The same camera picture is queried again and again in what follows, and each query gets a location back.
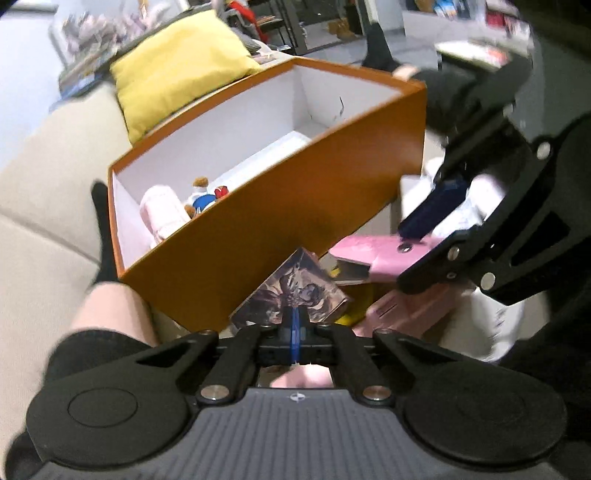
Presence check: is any person's right leg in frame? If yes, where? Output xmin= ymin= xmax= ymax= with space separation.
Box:
xmin=361 ymin=21 xmax=465 ymax=137

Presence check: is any white crumpled bag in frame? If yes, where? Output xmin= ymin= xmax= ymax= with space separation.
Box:
xmin=441 ymin=284 xmax=529 ymax=363

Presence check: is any bear plush toy blue outfit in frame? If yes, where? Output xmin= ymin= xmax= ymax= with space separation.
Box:
xmin=184 ymin=176 xmax=230 ymax=219

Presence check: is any orange storage box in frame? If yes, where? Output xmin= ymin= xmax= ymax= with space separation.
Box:
xmin=107 ymin=56 xmax=428 ymax=333

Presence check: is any person's leg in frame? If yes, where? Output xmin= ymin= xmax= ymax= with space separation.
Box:
xmin=361 ymin=21 xmax=465 ymax=137
xmin=44 ymin=181 xmax=160 ymax=386

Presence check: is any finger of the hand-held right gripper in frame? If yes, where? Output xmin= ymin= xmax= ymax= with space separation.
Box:
xmin=396 ymin=226 xmax=511 ymax=296
xmin=398 ymin=58 xmax=555 ymax=241

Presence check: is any person's left leg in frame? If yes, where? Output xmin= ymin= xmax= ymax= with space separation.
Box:
xmin=44 ymin=181 xmax=160 ymax=386

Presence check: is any dark printed card box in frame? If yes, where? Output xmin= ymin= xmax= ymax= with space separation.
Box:
xmin=229 ymin=247 xmax=352 ymax=330

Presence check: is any yellow cushion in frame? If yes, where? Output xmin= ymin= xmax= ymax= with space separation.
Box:
xmin=110 ymin=9 xmax=263 ymax=145

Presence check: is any pink wallet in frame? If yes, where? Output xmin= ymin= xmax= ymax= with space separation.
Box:
xmin=330 ymin=233 xmax=445 ymax=283

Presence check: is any person's black garment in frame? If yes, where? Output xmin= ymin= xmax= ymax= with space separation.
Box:
xmin=503 ymin=277 xmax=591 ymax=444

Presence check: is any beige sofa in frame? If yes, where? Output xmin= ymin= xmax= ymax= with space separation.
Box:
xmin=0 ymin=39 xmax=296 ymax=462

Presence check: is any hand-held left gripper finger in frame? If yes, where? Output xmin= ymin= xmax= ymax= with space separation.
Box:
xmin=131 ymin=308 xmax=294 ymax=403
xmin=294 ymin=308 xmax=468 ymax=402

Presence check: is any cluttered shelf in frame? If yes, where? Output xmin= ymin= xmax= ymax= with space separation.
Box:
xmin=53 ymin=7 xmax=155 ymax=95

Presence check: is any pale pink soft pouch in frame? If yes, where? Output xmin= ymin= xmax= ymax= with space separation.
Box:
xmin=139 ymin=185 xmax=193 ymax=244

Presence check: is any pink plastic case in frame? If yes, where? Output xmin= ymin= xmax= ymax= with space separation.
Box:
xmin=364 ymin=281 xmax=477 ymax=339

